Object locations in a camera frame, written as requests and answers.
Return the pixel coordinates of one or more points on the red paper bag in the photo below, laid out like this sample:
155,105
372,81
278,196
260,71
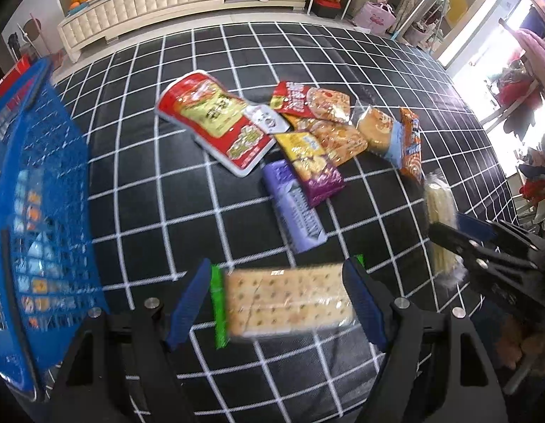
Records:
16,72

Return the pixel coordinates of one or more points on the pink gift bag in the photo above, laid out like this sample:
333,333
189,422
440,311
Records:
373,17

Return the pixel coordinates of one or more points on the large red snack packet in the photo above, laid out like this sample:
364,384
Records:
201,105

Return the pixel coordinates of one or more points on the pile of oranges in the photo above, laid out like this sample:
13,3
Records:
80,0

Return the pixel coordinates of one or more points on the small white snack packet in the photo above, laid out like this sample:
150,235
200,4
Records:
265,119

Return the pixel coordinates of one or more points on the clear bread packet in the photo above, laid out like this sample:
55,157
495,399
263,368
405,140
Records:
376,130

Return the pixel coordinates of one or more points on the orange cracker packet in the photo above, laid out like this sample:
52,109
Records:
338,139

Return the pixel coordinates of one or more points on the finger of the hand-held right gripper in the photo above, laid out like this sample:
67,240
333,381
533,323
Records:
453,235
473,225

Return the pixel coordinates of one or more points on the person's right hand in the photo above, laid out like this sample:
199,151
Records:
528,343

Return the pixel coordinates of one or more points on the orange blue snack packet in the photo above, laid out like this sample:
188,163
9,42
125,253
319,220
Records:
411,145

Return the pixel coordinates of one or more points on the lavender wafer pack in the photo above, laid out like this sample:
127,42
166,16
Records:
294,211

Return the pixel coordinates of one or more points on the broom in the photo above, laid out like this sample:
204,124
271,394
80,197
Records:
23,35

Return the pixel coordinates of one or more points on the green-ended cracker packet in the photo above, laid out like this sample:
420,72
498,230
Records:
290,304

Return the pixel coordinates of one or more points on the purple chip packet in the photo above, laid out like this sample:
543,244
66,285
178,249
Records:
318,178

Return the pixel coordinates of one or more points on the red cracker packet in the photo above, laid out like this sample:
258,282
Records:
298,99

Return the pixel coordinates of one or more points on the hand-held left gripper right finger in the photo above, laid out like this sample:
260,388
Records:
365,304

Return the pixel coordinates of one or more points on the pink cloth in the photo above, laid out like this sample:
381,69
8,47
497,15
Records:
537,46

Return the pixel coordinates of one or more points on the blue plastic basket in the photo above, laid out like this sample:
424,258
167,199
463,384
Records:
47,163

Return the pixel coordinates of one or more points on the white noodle packet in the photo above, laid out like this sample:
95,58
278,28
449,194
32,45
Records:
440,202

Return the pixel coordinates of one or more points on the yellow snack packet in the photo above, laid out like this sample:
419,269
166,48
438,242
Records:
298,145

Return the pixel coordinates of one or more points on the black white grid tablecloth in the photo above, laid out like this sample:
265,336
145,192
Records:
166,211

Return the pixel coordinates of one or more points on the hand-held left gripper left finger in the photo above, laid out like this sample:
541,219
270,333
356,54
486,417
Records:
190,308

